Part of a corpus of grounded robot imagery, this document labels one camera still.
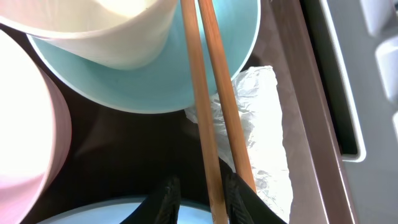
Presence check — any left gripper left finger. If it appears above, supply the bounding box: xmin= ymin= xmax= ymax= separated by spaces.
xmin=121 ymin=177 xmax=181 ymax=224

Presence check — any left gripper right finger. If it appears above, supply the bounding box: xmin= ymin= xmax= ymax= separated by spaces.
xmin=223 ymin=173 xmax=286 ymax=224

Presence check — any dark blue plate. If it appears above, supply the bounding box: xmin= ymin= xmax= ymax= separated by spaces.
xmin=39 ymin=197 xmax=213 ymax=224

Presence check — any clear plastic wrap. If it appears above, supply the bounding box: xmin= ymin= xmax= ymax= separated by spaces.
xmin=184 ymin=65 xmax=294 ymax=223

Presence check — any grey dishwasher rack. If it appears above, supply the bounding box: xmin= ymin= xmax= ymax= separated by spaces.
xmin=303 ymin=0 xmax=397 ymax=223

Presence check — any light blue bowl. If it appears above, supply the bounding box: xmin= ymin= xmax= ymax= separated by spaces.
xmin=28 ymin=0 xmax=261 ymax=114

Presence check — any pink bowl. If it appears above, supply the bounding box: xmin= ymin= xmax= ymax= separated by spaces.
xmin=1 ymin=32 xmax=72 ymax=223

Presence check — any cream cup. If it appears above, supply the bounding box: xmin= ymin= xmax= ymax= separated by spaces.
xmin=1 ymin=0 xmax=177 ymax=70

